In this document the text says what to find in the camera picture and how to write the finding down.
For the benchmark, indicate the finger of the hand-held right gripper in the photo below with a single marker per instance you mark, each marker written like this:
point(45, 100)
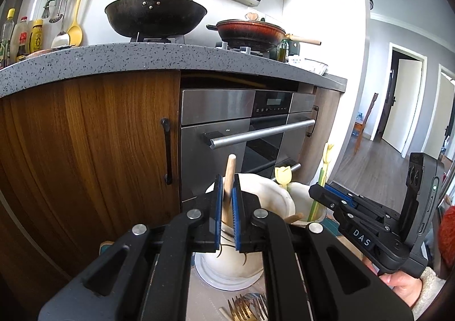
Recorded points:
point(327, 196)
point(369, 209)

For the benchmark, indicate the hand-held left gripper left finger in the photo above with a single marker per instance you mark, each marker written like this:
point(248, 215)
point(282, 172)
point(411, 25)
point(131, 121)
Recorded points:
point(217, 216)

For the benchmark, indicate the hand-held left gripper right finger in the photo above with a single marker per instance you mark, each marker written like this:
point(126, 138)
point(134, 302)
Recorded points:
point(236, 216)

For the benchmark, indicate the white cup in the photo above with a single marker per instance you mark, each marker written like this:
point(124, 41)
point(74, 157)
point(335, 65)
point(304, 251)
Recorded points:
point(302, 200)

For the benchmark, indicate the white ceramic utensil jar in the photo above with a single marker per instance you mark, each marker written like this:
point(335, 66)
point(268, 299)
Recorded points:
point(270, 200)

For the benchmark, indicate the person's right hand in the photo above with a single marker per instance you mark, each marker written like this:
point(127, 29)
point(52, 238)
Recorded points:
point(401, 287)

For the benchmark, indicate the teal patterned mat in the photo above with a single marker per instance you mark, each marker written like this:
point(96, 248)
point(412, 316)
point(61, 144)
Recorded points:
point(333, 228)

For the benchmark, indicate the green-stem tulip-top utensil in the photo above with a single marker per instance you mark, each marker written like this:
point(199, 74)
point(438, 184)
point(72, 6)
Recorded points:
point(326, 161)

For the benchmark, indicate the short wooden utensil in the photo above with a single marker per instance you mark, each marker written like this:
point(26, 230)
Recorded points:
point(294, 218)

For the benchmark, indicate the red garment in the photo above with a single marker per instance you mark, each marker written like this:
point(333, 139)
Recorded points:
point(448, 235)

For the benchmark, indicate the yellow tulip-top utensil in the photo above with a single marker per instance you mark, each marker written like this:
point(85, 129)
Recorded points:
point(283, 175)

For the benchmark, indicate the white plate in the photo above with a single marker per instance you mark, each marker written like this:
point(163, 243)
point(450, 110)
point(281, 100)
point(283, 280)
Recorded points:
point(220, 280)

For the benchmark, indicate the silver spoon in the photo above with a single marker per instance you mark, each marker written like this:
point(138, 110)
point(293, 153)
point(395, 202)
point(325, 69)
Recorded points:
point(253, 298)

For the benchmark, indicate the wooden chair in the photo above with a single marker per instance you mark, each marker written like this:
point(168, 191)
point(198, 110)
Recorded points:
point(368, 118)

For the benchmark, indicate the gold fork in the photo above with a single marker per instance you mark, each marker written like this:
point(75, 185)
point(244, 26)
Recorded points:
point(236, 308)
point(257, 310)

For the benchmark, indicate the white door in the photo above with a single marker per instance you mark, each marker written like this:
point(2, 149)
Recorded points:
point(403, 107)

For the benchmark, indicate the dark door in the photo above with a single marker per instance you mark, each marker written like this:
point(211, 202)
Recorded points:
point(389, 100)

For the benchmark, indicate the stainless steel oven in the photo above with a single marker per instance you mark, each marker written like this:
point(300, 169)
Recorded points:
point(213, 107)

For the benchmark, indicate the white bowl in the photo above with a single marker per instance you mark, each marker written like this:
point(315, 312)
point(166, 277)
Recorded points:
point(314, 66)

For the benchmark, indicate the wooden cabinet door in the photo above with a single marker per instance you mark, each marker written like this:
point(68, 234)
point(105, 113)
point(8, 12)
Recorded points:
point(89, 146)

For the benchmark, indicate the green olive oil bottle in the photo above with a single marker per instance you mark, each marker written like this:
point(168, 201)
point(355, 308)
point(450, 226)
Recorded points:
point(283, 52)

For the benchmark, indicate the gas stove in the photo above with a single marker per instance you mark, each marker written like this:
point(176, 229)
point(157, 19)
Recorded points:
point(241, 49)

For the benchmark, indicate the yellow hanging spoon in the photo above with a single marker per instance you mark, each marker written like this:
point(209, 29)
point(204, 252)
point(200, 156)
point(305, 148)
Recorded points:
point(75, 33)

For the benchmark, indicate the hanging metal spatula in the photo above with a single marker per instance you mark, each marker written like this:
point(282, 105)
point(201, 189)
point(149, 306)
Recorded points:
point(61, 40)

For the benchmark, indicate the dark soy sauce bottle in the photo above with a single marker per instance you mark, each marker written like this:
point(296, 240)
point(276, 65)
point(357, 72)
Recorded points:
point(22, 49)

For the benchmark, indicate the large bottle with red cap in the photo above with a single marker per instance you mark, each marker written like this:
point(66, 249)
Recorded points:
point(19, 27)

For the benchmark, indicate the clear bottle with yellow cap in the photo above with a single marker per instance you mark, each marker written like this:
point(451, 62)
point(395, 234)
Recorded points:
point(7, 36)

